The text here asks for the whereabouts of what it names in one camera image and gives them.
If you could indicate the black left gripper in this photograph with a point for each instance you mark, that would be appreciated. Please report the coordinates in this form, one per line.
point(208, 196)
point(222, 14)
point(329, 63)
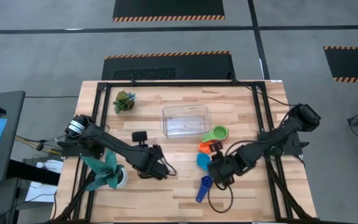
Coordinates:
point(146, 157)

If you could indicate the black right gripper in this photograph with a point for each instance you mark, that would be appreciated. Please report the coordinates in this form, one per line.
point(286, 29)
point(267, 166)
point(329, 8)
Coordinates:
point(225, 166)

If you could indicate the dark blue measuring cup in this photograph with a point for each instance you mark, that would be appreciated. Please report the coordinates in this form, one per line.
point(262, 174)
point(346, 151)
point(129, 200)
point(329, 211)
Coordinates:
point(202, 189)

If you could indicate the light blue measuring cup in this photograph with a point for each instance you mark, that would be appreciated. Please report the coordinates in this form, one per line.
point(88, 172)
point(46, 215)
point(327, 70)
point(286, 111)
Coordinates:
point(203, 161)

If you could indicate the orange measuring cup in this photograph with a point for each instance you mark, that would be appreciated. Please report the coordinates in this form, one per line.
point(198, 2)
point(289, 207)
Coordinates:
point(204, 147)

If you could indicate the green measuring cup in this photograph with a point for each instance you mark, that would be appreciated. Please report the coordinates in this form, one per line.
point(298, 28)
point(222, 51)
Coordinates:
point(219, 133)

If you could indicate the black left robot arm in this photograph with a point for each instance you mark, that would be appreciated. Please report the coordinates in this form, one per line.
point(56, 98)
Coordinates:
point(104, 140)

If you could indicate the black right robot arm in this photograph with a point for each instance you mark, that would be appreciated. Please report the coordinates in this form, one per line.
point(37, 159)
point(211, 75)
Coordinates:
point(275, 137)

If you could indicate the clear plastic basket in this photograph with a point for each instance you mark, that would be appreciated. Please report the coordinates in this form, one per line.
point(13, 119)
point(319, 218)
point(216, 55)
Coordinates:
point(185, 121)

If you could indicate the teal plant in white pot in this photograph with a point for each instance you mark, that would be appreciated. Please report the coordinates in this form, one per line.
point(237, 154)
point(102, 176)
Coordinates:
point(106, 169)

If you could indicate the small potted succulent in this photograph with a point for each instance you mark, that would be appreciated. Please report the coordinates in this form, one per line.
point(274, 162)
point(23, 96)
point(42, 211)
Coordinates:
point(123, 101)

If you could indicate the black perforated hazard-striped floor mat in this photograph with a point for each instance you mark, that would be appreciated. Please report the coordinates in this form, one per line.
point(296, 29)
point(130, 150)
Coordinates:
point(166, 67)

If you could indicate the white paper sheets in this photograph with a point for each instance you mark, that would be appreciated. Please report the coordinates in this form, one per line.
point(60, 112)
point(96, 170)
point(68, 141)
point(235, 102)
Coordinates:
point(47, 166)

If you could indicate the grey desk panel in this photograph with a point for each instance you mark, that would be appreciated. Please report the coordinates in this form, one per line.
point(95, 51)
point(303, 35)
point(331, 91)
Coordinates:
point(14, 124)

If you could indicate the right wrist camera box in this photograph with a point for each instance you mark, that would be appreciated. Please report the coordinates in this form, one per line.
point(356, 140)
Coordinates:
point(216, 146)

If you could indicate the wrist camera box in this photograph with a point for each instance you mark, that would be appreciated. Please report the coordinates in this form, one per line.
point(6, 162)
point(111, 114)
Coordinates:
point(139, 136)
point(216, 146)

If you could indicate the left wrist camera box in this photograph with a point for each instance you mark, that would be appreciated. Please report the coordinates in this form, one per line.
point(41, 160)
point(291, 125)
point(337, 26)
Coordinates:
point(139, 136)

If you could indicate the black aluminium table frame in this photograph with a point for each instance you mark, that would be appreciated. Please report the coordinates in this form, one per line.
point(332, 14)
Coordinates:
point(182, 84)

